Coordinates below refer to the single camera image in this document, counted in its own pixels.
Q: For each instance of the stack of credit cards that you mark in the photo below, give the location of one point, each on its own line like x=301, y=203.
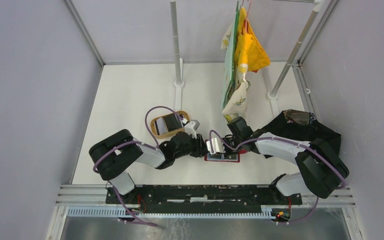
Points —
x=167, y=124

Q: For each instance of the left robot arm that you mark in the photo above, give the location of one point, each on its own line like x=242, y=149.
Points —
x=113, y=155

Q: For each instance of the white clothes rack frame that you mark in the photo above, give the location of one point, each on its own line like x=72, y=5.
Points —
x=179, y=82

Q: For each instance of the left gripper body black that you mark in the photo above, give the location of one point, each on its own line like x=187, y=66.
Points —
x=194, y=148

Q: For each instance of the pink clothes hanger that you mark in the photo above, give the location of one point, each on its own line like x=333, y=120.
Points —
x=244, y=12

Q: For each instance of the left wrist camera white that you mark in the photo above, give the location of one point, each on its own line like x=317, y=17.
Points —
x=190, y=127

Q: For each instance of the red card holder wallet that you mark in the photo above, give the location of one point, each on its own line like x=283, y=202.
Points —
x=223, y=157

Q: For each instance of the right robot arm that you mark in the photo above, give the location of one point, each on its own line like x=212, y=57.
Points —
x=320, y=170

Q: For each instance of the yellow garment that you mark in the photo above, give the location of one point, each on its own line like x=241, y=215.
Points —
x=249, y=55

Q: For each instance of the mint green cartoon cloth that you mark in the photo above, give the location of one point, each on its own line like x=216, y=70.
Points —
x=234, y=84

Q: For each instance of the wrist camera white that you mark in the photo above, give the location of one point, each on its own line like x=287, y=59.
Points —
x=215, y=146
x=190, y=127

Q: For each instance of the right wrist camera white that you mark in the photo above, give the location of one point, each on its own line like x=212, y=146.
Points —
x=215, y=146

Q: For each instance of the white slotted cable duct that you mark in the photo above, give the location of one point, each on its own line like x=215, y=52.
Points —
x=119, y=212

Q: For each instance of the yellow oval card tray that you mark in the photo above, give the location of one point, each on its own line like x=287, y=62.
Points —
x=153, y=130

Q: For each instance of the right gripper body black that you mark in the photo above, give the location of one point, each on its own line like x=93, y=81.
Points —
x=232, y=144

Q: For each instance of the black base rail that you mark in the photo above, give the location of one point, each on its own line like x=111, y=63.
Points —
x=208, y=199

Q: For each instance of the black clothes pile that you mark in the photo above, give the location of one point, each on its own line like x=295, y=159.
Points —
x=302, y=126

